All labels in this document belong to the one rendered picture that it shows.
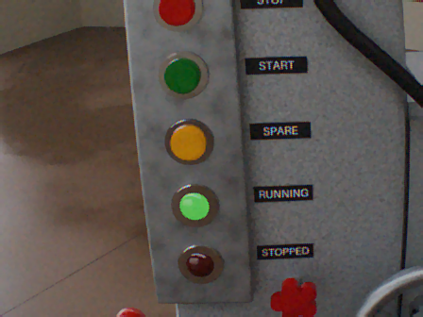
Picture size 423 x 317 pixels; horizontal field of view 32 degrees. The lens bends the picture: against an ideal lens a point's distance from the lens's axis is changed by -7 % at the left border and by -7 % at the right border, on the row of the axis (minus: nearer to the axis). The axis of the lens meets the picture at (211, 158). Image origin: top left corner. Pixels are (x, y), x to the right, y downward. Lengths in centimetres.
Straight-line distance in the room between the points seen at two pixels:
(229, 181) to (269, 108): 6
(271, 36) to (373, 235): 18
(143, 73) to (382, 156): 19
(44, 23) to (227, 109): 865
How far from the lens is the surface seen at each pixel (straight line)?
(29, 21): 904
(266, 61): 58
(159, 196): 60
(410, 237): 65
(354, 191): 62
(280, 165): 61
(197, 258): 62
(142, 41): 57
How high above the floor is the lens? 156
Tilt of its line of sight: 20 degrees down
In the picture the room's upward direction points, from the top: 5 degrees counter-clockwise
